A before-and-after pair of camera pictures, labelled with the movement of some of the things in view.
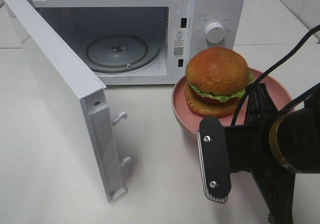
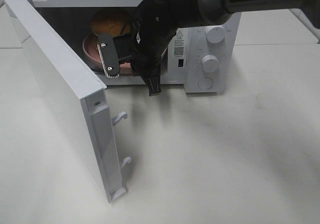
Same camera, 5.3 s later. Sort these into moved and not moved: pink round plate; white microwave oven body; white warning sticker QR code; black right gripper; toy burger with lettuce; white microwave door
Moved: pink round plate; toy burger with lettuce; black right gripper
Not moved: white microwave oven body; white warning sticker QR code; white microwave door
